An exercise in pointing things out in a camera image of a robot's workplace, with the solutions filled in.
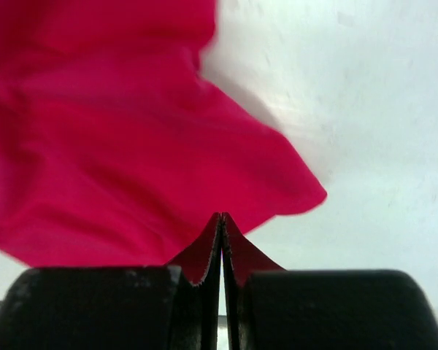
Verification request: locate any red t shirt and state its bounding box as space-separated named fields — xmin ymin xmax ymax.
xmin=0 ymin=0 xmax=329 ymax=269

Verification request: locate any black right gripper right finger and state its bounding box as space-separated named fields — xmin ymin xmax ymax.
xmin=221 ymin=213 xmax=438 ymax=350

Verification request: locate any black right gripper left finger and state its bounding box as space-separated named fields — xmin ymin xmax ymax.
xmin=0 ymin=214 xmax=221 ymax=349

